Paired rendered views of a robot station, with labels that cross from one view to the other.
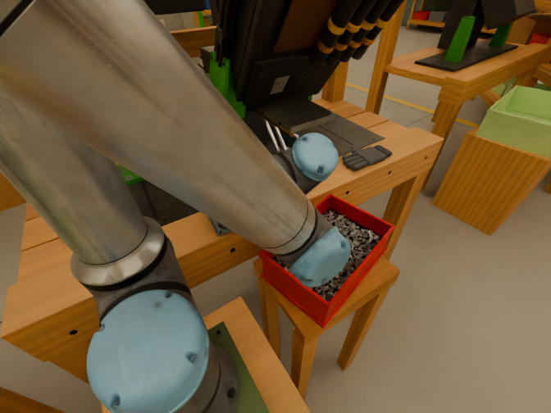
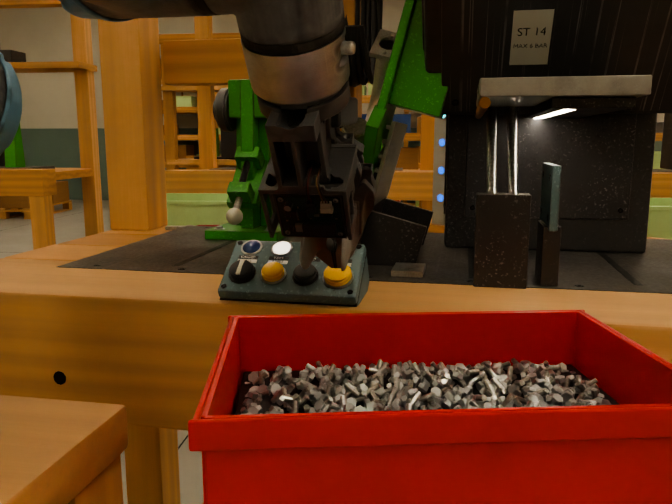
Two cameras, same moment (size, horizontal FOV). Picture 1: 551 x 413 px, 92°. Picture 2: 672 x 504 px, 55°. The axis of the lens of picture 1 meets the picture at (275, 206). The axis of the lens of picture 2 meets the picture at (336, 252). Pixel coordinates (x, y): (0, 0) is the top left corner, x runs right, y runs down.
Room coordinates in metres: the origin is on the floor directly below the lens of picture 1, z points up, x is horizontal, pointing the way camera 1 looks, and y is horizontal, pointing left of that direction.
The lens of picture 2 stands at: (0.08, -0.38, 1.07)
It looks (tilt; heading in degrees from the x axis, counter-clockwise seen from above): 10 degrees down; 42
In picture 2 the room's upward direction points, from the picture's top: straight up
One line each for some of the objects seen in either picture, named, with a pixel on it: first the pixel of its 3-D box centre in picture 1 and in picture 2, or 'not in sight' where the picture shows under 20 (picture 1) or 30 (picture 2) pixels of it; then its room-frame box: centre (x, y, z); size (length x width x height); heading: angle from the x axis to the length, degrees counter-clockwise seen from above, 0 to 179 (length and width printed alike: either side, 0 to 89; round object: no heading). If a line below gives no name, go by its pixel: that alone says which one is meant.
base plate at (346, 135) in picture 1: (248, 156); (469, 259); (0.91, 0.10, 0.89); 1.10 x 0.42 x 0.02; 121
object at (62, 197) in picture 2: not in sight; (24, 198); (3.90, 9.11, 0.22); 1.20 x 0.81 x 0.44; 39
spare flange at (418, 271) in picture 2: not in sight; (408, 269); (0.74, 0.09, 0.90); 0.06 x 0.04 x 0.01; 31
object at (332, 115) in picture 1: (277, 103); (540, 103); (0.87, -0.02, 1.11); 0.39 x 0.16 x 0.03; 31
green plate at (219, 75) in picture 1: (226, 92); (421, 63); (0.82, 0.14, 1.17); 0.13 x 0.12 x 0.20; 121
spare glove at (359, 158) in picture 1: (364, 156); not in sight; (0.86, -0.34, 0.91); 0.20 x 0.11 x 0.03; 118
